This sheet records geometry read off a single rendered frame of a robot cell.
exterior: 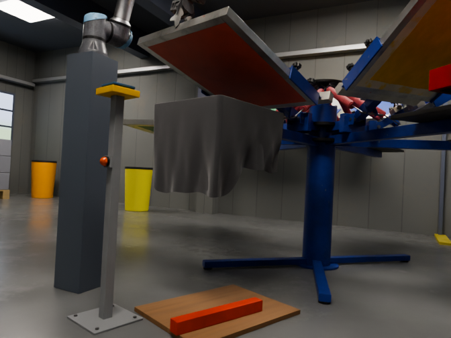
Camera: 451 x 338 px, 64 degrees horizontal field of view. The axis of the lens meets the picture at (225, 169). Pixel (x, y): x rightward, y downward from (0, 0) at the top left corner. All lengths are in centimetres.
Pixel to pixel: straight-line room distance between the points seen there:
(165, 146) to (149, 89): 510
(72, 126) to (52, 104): 659
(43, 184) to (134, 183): 251
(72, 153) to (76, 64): 45
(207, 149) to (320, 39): 431
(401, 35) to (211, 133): 100
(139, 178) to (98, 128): 365
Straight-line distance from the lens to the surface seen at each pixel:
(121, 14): 220
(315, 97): 202
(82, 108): 196
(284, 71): 179
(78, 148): 195
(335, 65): 550
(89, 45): 206
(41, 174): 764
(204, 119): 156
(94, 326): 161
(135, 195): 560
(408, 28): 195
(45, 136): 862
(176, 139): 168
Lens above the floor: 62
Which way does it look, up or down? 1 degrees up
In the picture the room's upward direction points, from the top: 3 degrees clockwise
